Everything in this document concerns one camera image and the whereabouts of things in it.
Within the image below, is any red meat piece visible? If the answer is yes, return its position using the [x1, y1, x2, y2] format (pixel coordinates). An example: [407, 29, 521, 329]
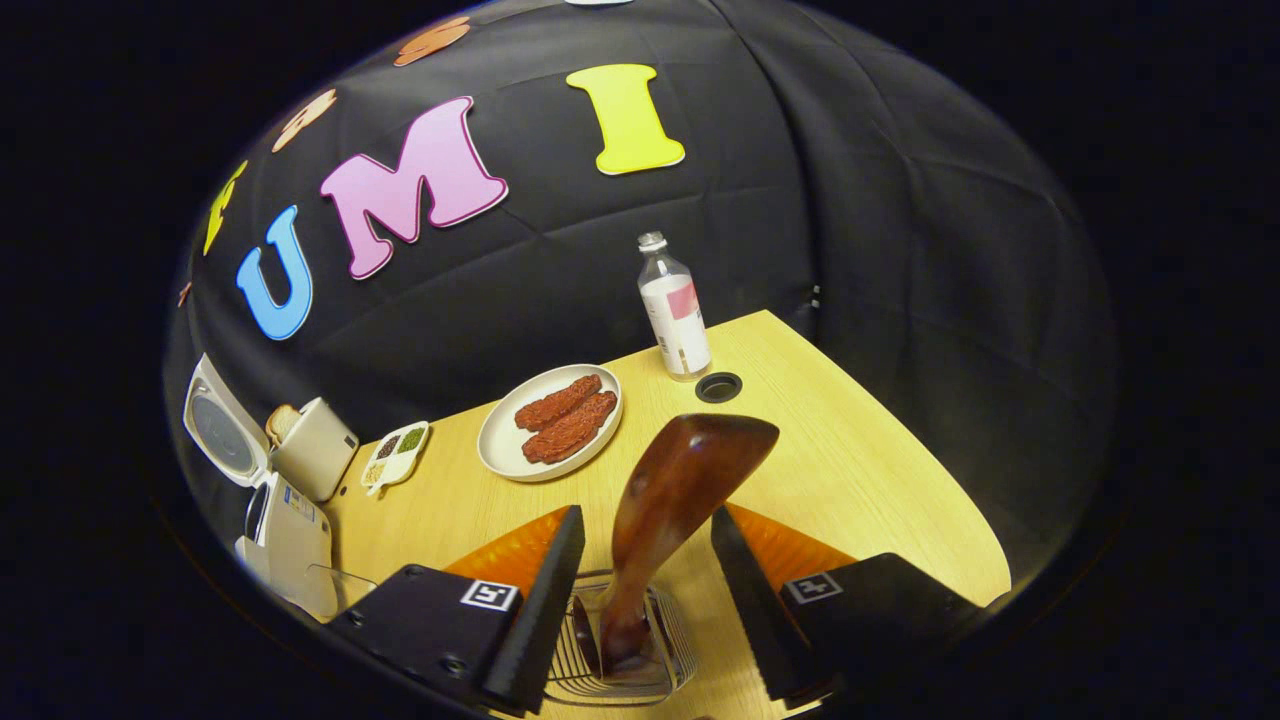
[514, 374, 603, 432]
[521, 391, 618, 465]

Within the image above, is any brown wooden spoon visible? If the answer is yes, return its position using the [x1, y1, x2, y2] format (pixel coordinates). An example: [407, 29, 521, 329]
[597, 413, 780, 676]

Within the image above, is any black backdrop cloth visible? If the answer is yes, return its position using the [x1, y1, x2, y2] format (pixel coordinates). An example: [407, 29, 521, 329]
[165, 0, 1118, 591]

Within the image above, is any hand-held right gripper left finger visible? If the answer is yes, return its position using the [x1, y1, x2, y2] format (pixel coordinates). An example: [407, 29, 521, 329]
[325, 505, 587, 716]

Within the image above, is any metal wire chopstick holder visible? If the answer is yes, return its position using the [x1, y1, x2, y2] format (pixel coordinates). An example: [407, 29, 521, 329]
[545, 570, 698, 708]

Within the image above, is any white toaster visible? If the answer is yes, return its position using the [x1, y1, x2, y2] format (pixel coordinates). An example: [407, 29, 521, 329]
[268, 396, 360, 503]

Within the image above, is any white rice cooker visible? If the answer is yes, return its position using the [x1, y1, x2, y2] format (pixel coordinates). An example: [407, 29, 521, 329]
[182, 352, 341, 623]

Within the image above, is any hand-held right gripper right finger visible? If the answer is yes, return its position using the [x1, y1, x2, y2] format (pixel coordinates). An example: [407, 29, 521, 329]
[711, 502, 986, 706]

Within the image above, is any clear bottle with pink label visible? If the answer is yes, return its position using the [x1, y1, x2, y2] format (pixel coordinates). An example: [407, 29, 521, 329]
[637, 231, 713, 382]

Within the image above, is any round white plate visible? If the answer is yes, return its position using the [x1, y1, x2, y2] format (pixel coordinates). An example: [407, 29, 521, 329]
[477, 363, 624, 483]

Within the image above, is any divided white dish with grains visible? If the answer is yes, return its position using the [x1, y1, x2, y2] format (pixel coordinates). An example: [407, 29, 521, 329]
[361, 420, 431, 496]

